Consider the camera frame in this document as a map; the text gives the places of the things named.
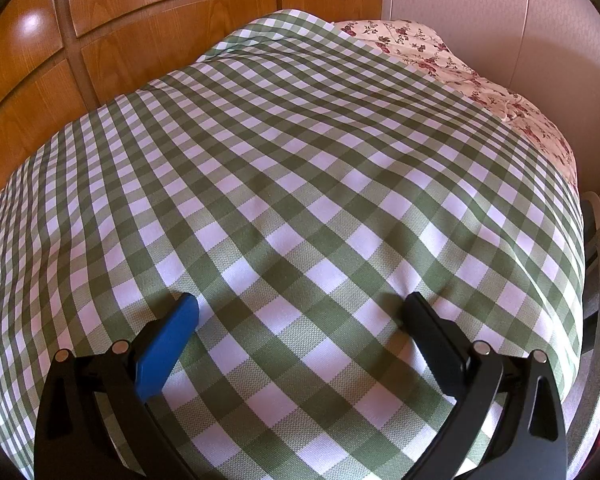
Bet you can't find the wooden wardrobe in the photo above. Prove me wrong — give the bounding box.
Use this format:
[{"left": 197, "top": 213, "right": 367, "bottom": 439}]
[{"left": 0, "top": 0, "right": 385, "bottom": 211}]

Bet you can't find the green checked bed cloth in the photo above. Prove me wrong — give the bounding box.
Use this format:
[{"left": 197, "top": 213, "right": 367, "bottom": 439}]
[{"left": 0, "top": 9, "right": 587, "bottom": 480}]

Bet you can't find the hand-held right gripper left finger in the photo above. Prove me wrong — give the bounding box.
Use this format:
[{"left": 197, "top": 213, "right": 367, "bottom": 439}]
[{"left": 34, "top": 292, "right": 201, "bottom": 480}]

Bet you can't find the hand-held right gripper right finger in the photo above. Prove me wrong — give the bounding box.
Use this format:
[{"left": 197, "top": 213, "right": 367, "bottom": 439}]
[{"left": 401, "top": 291, "right": 567, "bottom": 480}]

